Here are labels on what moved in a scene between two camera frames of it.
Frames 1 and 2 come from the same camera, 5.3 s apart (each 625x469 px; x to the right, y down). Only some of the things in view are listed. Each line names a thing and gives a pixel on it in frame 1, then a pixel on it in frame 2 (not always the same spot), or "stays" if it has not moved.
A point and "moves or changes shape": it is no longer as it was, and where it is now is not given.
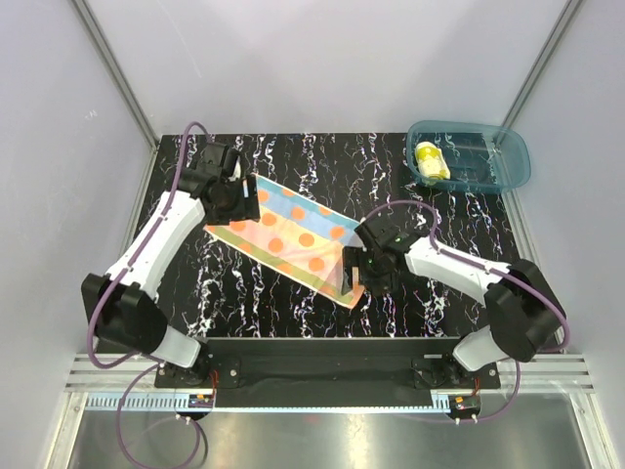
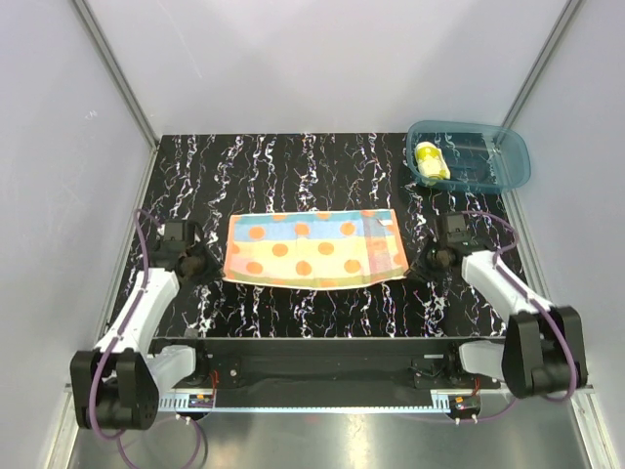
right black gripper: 354,257 → 419,268
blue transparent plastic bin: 481,157 stays
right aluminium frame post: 540,63 stays
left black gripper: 246,209 → 214,269
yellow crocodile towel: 432,165 stays
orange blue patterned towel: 299,235 moves or changes shape
